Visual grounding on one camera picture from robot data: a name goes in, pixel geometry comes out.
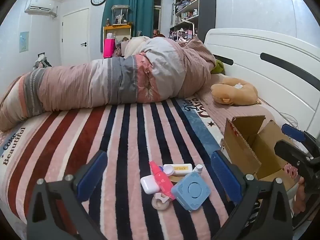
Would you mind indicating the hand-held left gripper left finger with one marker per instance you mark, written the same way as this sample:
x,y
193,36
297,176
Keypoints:
x,y
92,175

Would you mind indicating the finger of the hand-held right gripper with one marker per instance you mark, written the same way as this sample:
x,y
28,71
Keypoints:
x,y
292,131
290,150

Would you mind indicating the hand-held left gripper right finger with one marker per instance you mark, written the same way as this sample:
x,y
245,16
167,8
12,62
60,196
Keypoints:
x,y
225,177

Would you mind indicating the small white bottle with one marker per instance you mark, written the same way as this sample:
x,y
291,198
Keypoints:
x,y
198,168

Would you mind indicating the cardboard box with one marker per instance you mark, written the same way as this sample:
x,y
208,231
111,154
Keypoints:
x,y
250,142

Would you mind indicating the white rectangular cosmetic case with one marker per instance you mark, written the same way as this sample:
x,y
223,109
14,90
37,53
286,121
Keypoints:
x,y
178,169

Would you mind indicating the person's right hand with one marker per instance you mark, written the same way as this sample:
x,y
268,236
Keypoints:
x,y
300,195

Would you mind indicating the blue square device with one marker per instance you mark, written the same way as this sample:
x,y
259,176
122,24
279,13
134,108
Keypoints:
x,y
191,191

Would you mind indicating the striped fleece blanket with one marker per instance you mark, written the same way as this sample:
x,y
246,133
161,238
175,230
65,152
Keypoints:
x,y
125,135

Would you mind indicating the white earbuds case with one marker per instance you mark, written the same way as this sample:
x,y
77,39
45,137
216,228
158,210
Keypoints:
x,y
149,184

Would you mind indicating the pink spray bottle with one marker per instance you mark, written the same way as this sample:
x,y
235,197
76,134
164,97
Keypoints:
x,y
162,180

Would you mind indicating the pink bed sheet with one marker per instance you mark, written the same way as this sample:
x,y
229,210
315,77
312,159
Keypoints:
x,y
220,115

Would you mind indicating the white tape roll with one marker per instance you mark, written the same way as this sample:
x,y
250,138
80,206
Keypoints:
x,y
160,202

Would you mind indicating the tan plush toy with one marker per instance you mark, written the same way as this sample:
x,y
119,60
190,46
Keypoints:
x,y
232,92

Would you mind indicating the white bed headboard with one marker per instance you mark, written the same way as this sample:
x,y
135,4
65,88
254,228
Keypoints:
x,y
250,55

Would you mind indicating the pink grey quilt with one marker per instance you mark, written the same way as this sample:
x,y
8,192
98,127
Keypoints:
x,y
100,85

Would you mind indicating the green plush toy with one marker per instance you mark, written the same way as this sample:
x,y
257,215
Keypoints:
x,y
218,66

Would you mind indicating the pink gift bag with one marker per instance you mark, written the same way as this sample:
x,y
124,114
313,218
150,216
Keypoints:
x,y
109,48

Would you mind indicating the cream pillow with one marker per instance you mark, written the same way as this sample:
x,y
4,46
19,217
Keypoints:
x,y
135,46

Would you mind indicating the white door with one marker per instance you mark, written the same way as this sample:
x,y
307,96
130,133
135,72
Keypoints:
x,y
75,37

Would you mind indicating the black bookshelf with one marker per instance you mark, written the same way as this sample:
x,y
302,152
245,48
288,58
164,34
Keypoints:
x,y
206,7

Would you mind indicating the glass display case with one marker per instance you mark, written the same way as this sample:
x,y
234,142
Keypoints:
x,y
120,15

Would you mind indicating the teal curtain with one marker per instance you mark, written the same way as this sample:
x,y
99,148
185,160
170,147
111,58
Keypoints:
x,y
140,12

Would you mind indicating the window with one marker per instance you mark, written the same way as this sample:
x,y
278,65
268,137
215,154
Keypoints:
x,y
157,12

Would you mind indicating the white air conditioner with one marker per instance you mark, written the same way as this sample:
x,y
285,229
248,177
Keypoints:
x,y
40,5

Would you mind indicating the blue wall poster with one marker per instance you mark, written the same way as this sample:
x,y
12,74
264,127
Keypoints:
x,y
24,42

